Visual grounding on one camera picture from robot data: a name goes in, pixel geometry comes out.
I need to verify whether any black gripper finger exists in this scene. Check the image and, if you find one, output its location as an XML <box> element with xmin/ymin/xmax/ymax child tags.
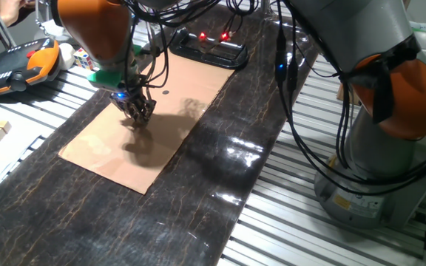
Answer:
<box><xmin>124</xmin><ymin>105</ymin><xmax>142</xmax><ymax>123</ymax></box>
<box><xmin>138</xmin><ymin>98</ymin><xmax>158</xmax><ymax>125</ymax></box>

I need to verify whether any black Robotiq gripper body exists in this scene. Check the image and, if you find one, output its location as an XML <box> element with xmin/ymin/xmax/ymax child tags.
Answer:
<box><xmin>108</xmin><ymin>89</ymin><xmax>152</xmax><ymax>112</ymax></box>

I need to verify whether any person's bare hand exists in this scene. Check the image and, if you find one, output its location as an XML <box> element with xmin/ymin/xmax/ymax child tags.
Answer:
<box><xmin>0</xmin><ymin>0</ymin><xmax>36</xmax><ymax>27</ymax></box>

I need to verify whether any brown cardboard sheet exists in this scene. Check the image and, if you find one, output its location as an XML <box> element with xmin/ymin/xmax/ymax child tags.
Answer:
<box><xmin>58</xmin><ymin>50</ymin><xmax>235</xmax><ymax>196</ymax></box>

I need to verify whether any Rubik's cube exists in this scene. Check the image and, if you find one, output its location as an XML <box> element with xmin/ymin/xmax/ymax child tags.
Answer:
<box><xmin>72</xmin><ymin>47</ymin><xmax>95</xmax><ymax>72</ymax></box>

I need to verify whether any white round object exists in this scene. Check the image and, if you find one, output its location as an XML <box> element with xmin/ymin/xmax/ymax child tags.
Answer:
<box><xmin>58</xmin><ymin>42</ymin><xmax>76</xmax><ymax>71</ymax></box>

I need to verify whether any dark marble pattern mat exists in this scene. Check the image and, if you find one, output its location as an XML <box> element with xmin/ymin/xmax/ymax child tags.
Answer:
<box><xmin>0</xmin><ymin>3</ymin><xmax>320</xmax><ymax>266</ymax></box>

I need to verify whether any orange black teach pendant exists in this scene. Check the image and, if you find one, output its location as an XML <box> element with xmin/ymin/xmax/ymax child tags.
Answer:
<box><xmin>0</xmin><ymin>36</ymin><xmax>61</xmax><ymax>98</ymax></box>

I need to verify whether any white paper sheet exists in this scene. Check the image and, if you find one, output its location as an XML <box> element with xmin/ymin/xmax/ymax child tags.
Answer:
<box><xmin>0</xmin><ymin>110</ymin><xmax>47</xmax><ymax>205</ymax></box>

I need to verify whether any taped cardboard box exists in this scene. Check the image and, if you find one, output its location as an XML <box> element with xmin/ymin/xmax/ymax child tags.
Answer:
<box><xmin>335</xmin><ymin>81</ymin><xmax>362</xmax><ymax>108</ymax></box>

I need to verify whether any green printed wrist mount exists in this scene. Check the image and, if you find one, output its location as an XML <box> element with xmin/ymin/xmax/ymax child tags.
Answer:
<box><xmin>86</xmin><ymin>69</ymin><xmax>124</xmax><ymax>92</ymax></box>

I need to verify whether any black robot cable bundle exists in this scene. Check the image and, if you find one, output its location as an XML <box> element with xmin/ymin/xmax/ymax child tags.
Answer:
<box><xmin>122</xmin><ymin>0</ymin><xmax>426</xmax><ymax>197</ymax></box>

